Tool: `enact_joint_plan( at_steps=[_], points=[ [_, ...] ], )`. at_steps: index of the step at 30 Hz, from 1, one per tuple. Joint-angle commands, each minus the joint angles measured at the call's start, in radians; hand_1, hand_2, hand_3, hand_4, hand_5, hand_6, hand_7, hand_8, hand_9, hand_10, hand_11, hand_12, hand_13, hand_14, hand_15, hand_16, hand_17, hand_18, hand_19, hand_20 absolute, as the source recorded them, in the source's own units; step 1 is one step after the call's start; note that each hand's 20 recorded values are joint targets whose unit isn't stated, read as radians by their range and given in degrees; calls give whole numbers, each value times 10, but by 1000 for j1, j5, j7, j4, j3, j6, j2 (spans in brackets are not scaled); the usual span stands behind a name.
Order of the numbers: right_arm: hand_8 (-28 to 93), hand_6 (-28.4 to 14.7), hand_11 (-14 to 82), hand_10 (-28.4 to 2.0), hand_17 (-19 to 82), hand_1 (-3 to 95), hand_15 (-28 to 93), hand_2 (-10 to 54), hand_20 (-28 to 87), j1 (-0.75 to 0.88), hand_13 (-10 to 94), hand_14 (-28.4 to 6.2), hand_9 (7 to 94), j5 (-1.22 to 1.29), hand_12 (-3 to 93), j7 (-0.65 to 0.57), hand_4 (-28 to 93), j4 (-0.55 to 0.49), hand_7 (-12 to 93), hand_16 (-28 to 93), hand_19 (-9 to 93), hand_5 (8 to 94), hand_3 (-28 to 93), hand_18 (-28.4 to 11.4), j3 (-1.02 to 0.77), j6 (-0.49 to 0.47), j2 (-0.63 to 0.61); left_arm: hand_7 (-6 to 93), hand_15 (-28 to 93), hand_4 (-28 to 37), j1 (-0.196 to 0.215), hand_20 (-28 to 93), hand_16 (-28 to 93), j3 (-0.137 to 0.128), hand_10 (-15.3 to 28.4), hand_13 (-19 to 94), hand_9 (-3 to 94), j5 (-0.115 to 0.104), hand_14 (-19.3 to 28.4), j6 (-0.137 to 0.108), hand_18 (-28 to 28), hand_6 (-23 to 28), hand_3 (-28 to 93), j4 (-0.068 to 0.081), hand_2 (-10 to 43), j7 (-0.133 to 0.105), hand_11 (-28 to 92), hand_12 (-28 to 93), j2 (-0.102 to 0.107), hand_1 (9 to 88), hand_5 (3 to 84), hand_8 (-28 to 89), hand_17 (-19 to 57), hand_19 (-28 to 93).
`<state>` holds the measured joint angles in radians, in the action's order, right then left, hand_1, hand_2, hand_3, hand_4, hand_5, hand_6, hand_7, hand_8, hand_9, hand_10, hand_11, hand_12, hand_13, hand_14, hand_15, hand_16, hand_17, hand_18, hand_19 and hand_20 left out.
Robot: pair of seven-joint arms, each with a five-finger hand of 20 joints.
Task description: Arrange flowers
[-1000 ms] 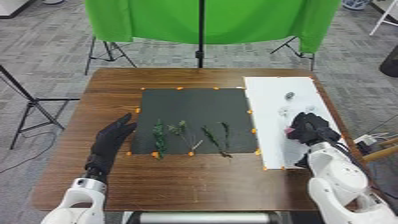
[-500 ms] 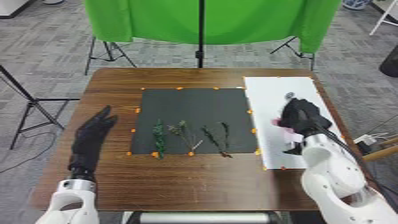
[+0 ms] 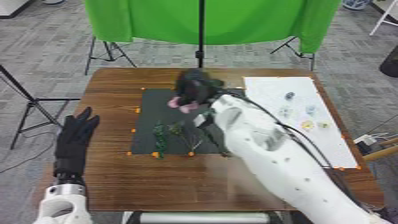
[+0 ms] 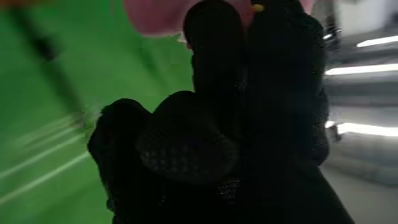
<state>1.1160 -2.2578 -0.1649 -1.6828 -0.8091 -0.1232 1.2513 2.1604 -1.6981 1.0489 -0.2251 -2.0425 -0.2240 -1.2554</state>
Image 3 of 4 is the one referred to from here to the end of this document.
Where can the green sprig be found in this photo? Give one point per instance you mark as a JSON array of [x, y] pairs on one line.
[[180, 131], [214, 141], [161, 138]]

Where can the small white flower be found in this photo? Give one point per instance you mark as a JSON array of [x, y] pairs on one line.
[[324, 125]]

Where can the white sheet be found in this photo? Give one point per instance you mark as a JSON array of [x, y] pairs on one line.
[[285, 140]]

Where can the pink flower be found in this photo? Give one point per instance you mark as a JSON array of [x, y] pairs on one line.
[[189, 107]]

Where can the wooden stick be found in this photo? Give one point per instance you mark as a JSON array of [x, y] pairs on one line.
[[383, 154]]

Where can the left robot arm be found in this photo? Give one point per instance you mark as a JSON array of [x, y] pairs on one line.
[[65, 200]]

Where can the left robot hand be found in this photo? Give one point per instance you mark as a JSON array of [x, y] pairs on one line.
[[77, 136]]

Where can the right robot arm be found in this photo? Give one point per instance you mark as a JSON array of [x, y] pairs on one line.
[[278, 160]]

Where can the dark mat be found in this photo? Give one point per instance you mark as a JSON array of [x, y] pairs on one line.
[[157, 106]]

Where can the pale grey bar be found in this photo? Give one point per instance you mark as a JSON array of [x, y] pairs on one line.
[[202, 218]]

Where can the black backdrop stand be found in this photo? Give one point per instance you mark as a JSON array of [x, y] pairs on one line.
[[202, 33]]

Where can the yellow flower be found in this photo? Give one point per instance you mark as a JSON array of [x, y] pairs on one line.
[[308, 125]]

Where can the black tripod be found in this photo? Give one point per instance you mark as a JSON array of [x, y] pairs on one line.
[[29, 100]]

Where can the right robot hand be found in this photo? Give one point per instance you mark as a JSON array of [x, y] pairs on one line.
[[198, 86]]

